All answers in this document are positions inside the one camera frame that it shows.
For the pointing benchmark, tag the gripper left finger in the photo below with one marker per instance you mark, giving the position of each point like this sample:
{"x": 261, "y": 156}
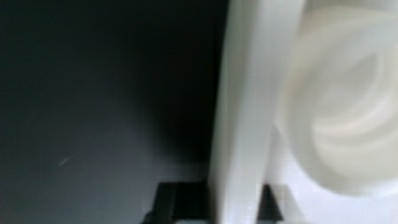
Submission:
{"x": 179, "y": 205}

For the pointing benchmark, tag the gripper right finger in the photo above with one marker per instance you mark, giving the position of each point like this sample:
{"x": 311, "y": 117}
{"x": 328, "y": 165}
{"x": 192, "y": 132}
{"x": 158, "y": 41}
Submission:
{"x": 268, "y": 214}

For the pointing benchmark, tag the white square table top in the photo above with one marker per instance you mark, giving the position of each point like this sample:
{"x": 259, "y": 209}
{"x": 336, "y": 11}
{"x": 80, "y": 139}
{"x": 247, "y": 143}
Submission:
{"x": 307, "y": 98}

